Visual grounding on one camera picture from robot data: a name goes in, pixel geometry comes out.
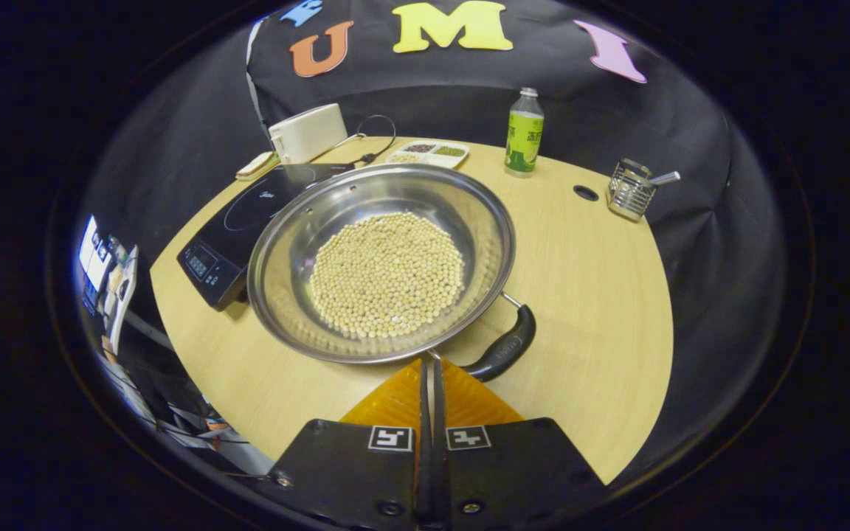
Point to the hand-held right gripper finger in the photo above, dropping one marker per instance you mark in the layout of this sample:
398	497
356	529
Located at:
425	442
440	442

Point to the pile of soybeans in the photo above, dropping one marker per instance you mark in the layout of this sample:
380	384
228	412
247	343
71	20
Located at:
388	273

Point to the black induction cooktop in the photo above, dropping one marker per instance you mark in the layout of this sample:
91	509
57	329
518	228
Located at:
248	214

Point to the white divided dish of beans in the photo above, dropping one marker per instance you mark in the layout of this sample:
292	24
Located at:
429	153

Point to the green drink bottle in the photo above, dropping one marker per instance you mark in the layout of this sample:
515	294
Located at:
524	140

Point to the sandwich on small tray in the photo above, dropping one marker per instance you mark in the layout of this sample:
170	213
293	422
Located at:
257	166

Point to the white toaster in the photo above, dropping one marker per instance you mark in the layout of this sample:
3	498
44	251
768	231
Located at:
311	133

